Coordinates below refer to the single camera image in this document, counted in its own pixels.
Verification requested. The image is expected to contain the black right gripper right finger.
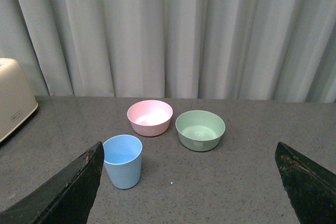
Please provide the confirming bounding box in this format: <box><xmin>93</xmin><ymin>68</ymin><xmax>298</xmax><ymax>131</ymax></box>
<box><xmin>275</xmin><ymin>142</ymin><xmax>335</xmax><ymax>223</ymax></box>

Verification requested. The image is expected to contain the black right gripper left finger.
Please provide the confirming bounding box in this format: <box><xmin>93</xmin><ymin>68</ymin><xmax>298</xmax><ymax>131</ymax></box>
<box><xmin>1</xmin><ymin>142</ymin><xmax>104</xmax><ymax>223</ymax></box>

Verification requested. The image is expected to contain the blue plastic cup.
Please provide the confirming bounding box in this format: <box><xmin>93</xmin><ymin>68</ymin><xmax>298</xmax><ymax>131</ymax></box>
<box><xmin>103</xmin><ymin>134</ymin><xmax>143</xmax><ymax>189</ymax></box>

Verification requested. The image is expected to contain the cream white toaster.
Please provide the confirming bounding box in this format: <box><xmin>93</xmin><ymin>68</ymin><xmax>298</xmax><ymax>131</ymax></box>
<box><xmin>0</xmin><ymin>58</ymin><xmax>38</xmax><ymax>141</ymax></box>

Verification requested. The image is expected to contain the pink plastic bowl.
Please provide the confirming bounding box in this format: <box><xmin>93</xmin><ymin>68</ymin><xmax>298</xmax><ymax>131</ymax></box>
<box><xmin>127</xmin><ymin>100</ymin><xmax>173</xmax><ymax>137</ymax></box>

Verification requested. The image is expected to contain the green plastic bowl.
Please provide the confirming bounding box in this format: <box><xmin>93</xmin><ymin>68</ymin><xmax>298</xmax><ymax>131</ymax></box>
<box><xmin>175</xmin><ymin>110</ymin><xmax>226</xmax><ymax>152</ymax></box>

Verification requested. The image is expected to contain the grey curtain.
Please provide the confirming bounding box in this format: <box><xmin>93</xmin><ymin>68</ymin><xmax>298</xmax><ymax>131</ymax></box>
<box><xmin>1</xmin><ymin>0</ymin><xmax>335</xmax><ymax>103</ymax></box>

